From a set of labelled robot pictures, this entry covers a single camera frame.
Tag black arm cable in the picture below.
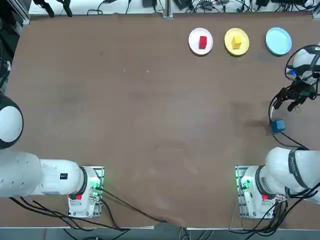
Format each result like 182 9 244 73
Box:
268 98 311 152
279 131 311 151

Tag dark ribbed power supply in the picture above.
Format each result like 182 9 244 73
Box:
173 0 194 11

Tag blue plate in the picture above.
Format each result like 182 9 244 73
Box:
265 26 293 57

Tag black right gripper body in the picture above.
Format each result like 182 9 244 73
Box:
287 83 317 100

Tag yellow plate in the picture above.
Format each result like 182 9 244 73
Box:
224 27 250 57

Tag aluminium frame rail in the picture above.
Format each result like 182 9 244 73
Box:
11 0 31 26

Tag black base cable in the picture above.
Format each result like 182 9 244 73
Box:
228 193 320 232
8 196 131 231
98 188 169 223

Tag aluminium camera post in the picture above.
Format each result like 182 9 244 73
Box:
162 0 174 20

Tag yellow cube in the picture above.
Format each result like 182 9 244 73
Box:
231 35 243 49

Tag white plate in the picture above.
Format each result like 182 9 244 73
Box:
188 27 214 57

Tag blue cube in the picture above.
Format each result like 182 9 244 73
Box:
271 119 286 134

